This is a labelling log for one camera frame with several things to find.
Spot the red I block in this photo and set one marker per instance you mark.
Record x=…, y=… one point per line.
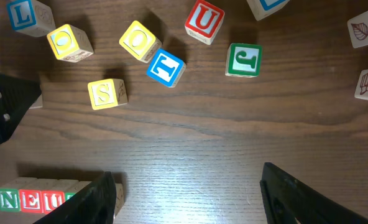
x=119, y=199

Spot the green J block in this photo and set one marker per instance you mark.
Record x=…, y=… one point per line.
x=243, y=60

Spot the blue L block right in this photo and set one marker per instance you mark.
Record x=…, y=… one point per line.
x=358, y=30

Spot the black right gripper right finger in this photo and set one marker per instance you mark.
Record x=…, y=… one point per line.
x=288, y=200

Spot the red E block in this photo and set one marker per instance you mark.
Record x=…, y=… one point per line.
x=31, y=195

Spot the green R block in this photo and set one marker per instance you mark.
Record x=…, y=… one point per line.
x=75, y=189

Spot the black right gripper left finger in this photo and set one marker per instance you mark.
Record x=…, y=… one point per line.
x=94, y=204

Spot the yellow S block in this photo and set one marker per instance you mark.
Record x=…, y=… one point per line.
x=107, y=93

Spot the yellow block centre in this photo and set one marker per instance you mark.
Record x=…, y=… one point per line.
x=70, y=44

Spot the blue L block centre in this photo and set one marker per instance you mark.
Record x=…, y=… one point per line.
x=31, y=17

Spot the blue T block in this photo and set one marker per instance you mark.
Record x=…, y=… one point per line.
x=166, y=68

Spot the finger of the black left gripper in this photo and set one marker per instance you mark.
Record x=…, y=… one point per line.
x=16, y=97

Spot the green N block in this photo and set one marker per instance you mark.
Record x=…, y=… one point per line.
x=9, y=194

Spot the red u block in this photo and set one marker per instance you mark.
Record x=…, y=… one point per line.
x=54, y=196
x=204, y=21

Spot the yellow O block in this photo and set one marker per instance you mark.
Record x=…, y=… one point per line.
x=140, y=42

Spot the blue 5 block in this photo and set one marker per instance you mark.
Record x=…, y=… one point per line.
x=264, y=8

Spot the blue l block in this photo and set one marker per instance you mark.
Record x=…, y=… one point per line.
x=358, y=30
x=31, y=17

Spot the blue P block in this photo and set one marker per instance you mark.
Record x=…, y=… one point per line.
x=38, y=103

